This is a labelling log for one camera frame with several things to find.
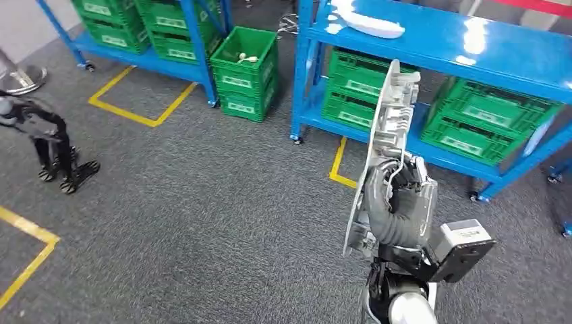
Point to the red barrier belt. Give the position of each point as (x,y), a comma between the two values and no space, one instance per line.
(536,5)

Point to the chrome stool base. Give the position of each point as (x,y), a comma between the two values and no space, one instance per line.
(288,24)

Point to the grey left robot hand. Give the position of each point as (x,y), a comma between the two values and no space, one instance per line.
(49,129)

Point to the chrome stanchion base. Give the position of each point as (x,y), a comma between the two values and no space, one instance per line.
(22,78)

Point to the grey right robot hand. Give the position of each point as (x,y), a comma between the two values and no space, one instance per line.
(402,219)

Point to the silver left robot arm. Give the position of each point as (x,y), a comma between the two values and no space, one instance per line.
(4,112)

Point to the silver wheel hubcap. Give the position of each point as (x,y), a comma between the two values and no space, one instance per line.
(389,120)

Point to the white plastic car part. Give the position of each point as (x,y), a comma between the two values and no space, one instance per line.
(247,58)

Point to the white plastic panel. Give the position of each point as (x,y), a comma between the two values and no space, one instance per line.
(371,22)

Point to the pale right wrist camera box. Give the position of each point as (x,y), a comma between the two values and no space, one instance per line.
(464,250)

